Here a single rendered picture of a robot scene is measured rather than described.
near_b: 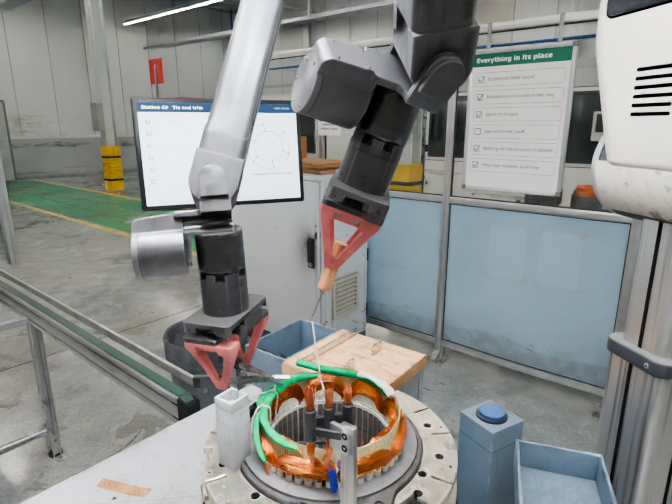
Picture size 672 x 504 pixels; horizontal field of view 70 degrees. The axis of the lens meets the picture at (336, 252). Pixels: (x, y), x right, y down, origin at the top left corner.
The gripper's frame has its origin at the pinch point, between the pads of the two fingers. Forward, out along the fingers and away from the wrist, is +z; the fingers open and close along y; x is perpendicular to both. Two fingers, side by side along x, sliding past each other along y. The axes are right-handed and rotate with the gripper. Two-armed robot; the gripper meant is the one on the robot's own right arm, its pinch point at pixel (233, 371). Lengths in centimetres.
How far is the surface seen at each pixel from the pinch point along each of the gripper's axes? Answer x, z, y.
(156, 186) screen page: -66, -11, -72
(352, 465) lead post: 20.3, -0.4, 12.9
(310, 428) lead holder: 16.3, -4.1, 13.3
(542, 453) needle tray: 40.0, 13.1, -11.5
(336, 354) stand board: 4.8, 12.0, -28.4
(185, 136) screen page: -60, -25, -80
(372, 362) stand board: 12.1, 12.1, -27.4
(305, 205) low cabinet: -75, 23, -212
